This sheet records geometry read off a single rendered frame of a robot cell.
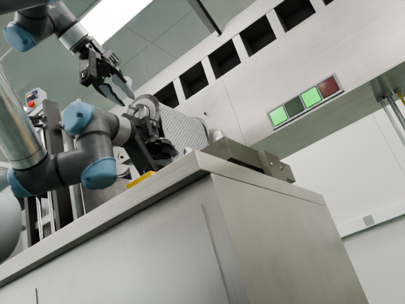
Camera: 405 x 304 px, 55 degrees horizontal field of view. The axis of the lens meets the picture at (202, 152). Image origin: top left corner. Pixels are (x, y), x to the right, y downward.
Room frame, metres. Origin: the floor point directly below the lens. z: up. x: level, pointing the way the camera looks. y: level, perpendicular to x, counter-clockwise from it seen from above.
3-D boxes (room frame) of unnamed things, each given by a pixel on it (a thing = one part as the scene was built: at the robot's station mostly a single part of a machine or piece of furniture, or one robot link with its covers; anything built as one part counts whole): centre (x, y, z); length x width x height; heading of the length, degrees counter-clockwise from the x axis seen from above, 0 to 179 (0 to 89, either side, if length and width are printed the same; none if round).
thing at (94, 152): (0.75, 0.24, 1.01); 0.11 x 0.08 x 0.11; 94
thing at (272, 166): (1.04, -0.18, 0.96); 0.10 x 0.03 x 0.11; 151
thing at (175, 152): (0.98, 0.08, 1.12); 0.09 x 0.03 x 0.06; 149
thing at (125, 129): (0.82, 0.19, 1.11); 0.08 x 0.05 x 0.08; 61
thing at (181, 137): (1.10, 0.03, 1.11); 0.23 x 0.01 x 0.18; 151
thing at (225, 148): (1.07, -0.09, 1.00); 0.40 x 0.16 x 0.06; 151
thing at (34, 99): (1.31, 0.61, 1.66); 0.07 x 0.07 x 0.10; 77
